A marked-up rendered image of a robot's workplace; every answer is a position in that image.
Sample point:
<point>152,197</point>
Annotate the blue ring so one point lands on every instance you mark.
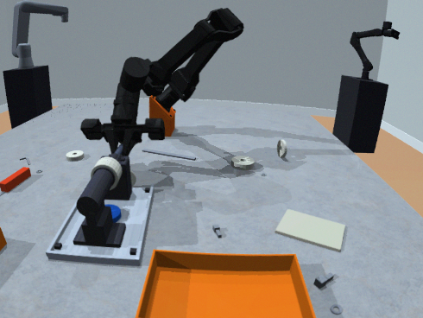
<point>116,213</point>

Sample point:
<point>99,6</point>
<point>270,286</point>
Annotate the white flat washer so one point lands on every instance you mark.
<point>75,155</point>

